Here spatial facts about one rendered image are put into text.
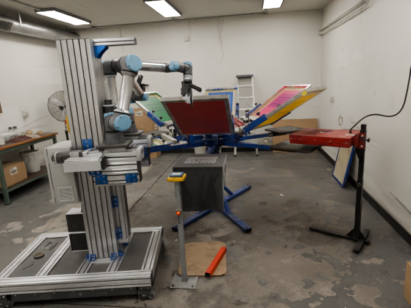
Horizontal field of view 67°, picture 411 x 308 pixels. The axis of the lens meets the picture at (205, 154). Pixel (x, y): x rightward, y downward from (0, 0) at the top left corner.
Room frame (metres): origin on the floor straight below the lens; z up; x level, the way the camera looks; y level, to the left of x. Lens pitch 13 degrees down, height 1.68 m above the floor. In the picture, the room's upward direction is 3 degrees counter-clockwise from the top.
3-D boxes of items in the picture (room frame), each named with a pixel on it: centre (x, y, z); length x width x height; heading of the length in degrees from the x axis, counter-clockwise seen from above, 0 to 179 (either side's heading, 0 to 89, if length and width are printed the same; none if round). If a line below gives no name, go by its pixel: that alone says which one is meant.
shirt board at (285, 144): (3.53, -0.65, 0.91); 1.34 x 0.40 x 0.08; 51
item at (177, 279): (2.37, 0.24, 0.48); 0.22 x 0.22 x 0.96; 81
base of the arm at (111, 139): (2.30, 0.68, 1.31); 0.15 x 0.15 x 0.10
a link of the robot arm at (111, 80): (2.85, 0.80, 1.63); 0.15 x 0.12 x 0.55; 66
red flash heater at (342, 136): (3.07, -1.23, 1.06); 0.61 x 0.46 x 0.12; 51
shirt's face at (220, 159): (2.85, 0.04, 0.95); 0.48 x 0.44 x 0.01; 171
